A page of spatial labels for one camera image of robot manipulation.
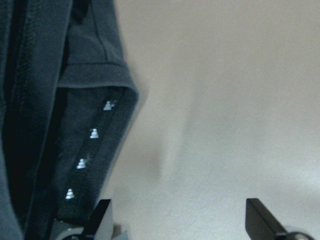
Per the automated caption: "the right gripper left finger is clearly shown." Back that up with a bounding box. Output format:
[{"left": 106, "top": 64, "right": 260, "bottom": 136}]
[{"left": 81, "top": 199, "right": 113, "bottom": 240}]

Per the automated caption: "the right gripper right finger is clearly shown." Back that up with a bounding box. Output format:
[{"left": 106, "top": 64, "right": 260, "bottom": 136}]
[{"left": 245, "top": 198, "right": 293, "bottom": 240}]

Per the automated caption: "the black graphic t-shirt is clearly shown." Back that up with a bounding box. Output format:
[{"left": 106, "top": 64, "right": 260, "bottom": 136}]
[{"left": 0, "top": 0, "right": 139, "bottom": 240}]

